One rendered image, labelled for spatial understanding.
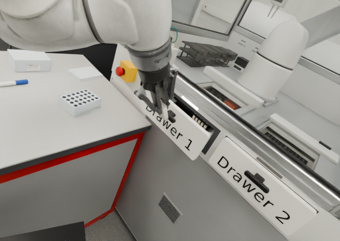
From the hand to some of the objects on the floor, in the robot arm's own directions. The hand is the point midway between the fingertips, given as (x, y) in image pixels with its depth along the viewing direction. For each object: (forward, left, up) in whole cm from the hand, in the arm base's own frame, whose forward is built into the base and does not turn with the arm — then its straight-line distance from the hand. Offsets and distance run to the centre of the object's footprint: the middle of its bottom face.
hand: (162, 110), depth 61 cm
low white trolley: (-31, +32, -93) cm, 103 cm away
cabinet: (+59, +20, -92) cm, 111 cm away
